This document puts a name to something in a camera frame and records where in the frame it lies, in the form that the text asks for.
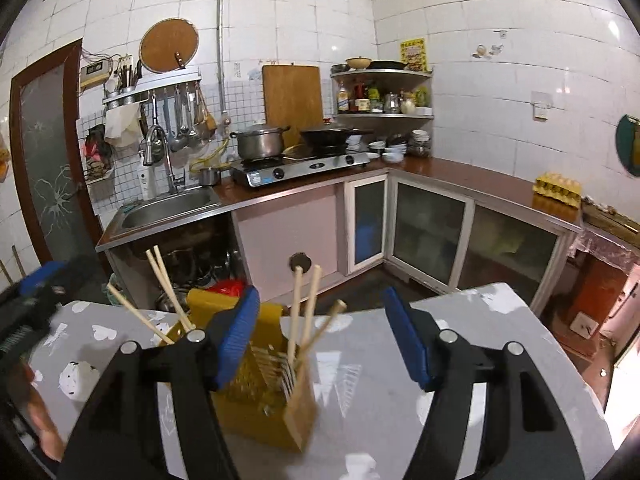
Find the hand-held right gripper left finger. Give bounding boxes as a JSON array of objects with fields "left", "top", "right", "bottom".
[{"left": 57, "top": 285, "right": 261, "bottom": 480}]

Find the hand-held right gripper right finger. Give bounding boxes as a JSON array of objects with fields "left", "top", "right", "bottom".
[{"left": 382, "top": 287, "right": 586, "bottom": 480}]

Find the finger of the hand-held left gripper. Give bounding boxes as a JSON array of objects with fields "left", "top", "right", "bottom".
[{"left": 17, "top": 256, "right": 108, "bottom": 307}]

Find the yellow plastic utensil holder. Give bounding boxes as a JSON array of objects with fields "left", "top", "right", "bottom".
[{"left": 160, "top": 287, "right": 319, "bottom": 454}]

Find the wooden chopstick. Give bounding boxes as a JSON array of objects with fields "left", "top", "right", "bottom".
[
  {"left": 107, "top": 283, "right": 175, "bottom": 345},
  {"left": 145, "top": 249, "right": 189, "bottom": 333},
  {"left": 299, "top": 264, "right": 322, "bottom": 353},
  {"left": 299, "top": 299, "right": 348, "bottom": 358},
  {"left": 152, "top": 245, "right": 197, "bottom": 332}
]

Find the row of hanging kitchen utensils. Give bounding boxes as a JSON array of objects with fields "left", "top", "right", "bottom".
[{"left": 140, "top": 82, "right": 219, "bottom": 154}]

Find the person's left hand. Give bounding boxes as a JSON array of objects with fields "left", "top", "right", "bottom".
[{"left": 20, "top": 362, "right": 67, "bottom": 462}]

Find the metal fork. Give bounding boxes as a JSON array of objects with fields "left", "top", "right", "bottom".
[
  {"left": 250, "top": 346, "right": 282, "bottom": 387},
  {"left": 277, "top": 354, "right": 302, "bottom": 394}
]

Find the red plastic bag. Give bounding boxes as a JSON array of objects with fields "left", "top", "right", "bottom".
[{"left": 204, "top": 279, "right": 246, "bottom": 302}]

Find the grey heart-print tablecloth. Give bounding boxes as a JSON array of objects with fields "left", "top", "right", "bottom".
[{"left": 20, "top": 282, "right": 617, "bottom": 480}]

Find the brown frosted glass door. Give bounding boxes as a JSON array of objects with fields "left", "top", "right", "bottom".
[{"left": 9, "top": 38, "right": 109, "bottom": 282}]

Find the kitchen counter cabinet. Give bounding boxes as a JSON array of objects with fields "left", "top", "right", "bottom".
[{"left": 94, "top": 154, "right": 586, "bottom": 317}]

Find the red and black hanging item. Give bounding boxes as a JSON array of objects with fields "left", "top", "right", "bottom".
[{"left": 82, "top": 123, "right": 115, "bottom": 181}]

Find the white soap bottle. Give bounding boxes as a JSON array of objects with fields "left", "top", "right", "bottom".
[{"left": 138, "top": 167, "right": 157, "bottom": 202}]

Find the steel sink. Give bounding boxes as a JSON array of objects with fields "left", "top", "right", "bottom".
[{"left": 119, "top": 187, "right": 221, "bottom": 231}]

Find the white hanging cloth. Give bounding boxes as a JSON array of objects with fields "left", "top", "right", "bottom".
[{"left": 103, "top": 104, "right": 141, "bottom": 147}]

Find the steel faucet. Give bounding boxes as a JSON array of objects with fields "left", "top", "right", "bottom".
[{"left": 142, "top": 125, "right": 187, "bottom": 195}]

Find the steel gas stove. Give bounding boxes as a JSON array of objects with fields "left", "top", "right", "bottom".
[{"left": 229, "top": 148, "right": 372, "bottom": 189}]

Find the stack of white bowls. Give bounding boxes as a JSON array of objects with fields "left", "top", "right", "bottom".
[{"left": 368, "top": 130, "right": 432, "bottom": 164}]

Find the steel pot with lid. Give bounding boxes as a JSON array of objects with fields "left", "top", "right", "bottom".
[{"left": 230, "top": 124, "right": 291, "bottom": 161}]

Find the yellow egg carton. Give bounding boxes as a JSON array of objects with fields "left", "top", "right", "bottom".
[{"left": 532, "top": 172, "right": 584, "bottom": 207}]

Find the knife and utensil holder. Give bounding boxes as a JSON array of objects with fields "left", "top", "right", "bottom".
[{"left": 104, "top": 57, "right": 144, "bottom": 96}]

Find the patterned lace cloth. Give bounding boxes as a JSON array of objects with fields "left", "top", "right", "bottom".
[{"left": 569, "top": 229, "right": 640, "bottom": 272}]

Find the black wok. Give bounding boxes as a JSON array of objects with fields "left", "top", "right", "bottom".
[{"left": 299, "top": 122, "right": 375, "bottom": 154}]

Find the metal corner shelf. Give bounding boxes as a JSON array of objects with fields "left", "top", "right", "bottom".
[{"left": 329, "top": 67, "right": 435, "bottom": 121}]

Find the rectangular wooden cutting board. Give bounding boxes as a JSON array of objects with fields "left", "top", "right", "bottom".
[{"left": 262, "top": 63, "right": 325, "bottom": 134}]

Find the round wooden board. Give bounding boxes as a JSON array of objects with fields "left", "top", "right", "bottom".
[{"left": 138, "top": 17, "right": 200, "bottom": 75}]

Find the yellow hose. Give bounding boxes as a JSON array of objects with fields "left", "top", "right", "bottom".
[{"left": 189, "top": 134, "right": 236, "bottom": 174}]

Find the beige wall control box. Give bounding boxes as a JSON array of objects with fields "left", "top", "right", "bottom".
[{"left": 78, "top": 59, "right": 112, "bottom": 90}]

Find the metal wall rack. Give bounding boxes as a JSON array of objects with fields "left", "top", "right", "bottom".
[{"left": 102, "top": 73, "right": 202, "bottom": 106}]

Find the white wall socket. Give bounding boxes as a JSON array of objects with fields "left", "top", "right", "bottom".
[{"left": 530, "top": 90, "right": 555, "bottom": 121}]

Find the yellow wall poster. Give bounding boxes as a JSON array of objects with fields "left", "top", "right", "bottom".
[{"left": 398, "top": 37, "right": 429, "bottom": 74}]

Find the green round wall object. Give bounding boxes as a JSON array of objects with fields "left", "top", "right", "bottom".
[{"left": 614, "top": 113, "right": 640, "bottom": 177}]

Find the grey wall pipe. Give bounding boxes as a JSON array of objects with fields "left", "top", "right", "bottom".
[{"left": 215, "top": 0, "right": 229, "bottom": 122}]

